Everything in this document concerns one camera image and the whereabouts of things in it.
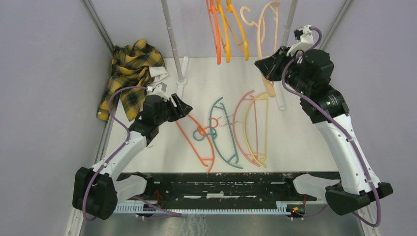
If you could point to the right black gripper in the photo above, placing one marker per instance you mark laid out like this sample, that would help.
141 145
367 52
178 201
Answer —
270 66

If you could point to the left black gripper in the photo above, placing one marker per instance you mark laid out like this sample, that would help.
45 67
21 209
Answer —
179 112

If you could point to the teal hanger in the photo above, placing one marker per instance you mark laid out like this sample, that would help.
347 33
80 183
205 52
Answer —
220 131

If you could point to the orange hanger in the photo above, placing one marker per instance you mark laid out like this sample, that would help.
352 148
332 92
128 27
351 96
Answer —
214 29
199 141

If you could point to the amber yellow hanger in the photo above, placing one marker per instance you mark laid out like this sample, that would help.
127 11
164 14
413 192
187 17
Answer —
223 30

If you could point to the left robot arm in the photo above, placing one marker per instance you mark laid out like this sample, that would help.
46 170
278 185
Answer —
99 189

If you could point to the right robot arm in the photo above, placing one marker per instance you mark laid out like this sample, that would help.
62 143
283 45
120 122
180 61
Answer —
358 186

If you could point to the left grey rack pole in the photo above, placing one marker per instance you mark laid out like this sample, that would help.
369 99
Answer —
180 80

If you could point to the grey rack pole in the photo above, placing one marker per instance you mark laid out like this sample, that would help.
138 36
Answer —
180 80
289 22

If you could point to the yellow plaid shirt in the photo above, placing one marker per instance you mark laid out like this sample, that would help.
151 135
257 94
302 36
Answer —
131 66

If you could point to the pale yellow hanger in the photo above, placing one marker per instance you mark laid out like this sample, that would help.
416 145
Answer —
252 106

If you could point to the pink hanger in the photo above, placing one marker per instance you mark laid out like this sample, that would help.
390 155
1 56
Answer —
246 97

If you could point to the right grey rack pole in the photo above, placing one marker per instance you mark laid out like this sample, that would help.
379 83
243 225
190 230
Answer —
289 22

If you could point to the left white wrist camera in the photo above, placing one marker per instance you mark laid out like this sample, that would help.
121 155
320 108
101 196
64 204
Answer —
159 89

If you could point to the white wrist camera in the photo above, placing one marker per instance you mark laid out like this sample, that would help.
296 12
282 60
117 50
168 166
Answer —
305 38
159 89

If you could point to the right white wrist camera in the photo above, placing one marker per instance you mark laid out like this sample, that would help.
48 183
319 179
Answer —
305 38

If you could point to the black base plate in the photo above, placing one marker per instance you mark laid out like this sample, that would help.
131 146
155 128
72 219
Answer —
221 190

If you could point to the white slotted cable duct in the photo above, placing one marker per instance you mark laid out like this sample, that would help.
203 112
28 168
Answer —
137 207

